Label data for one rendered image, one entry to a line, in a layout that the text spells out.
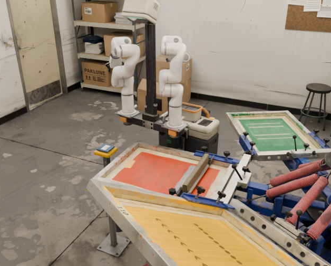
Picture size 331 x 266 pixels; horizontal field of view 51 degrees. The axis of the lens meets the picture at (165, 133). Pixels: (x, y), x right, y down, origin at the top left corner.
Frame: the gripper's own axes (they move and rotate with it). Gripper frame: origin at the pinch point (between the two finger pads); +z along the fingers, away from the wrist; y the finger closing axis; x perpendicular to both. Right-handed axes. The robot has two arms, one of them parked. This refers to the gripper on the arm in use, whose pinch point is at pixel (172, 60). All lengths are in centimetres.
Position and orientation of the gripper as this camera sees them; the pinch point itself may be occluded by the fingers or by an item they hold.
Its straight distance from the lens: 304.1
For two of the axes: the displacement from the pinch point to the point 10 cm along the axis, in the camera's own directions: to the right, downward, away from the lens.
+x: 0.7, -10.0, -0.7
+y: 9.3, 0.4, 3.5
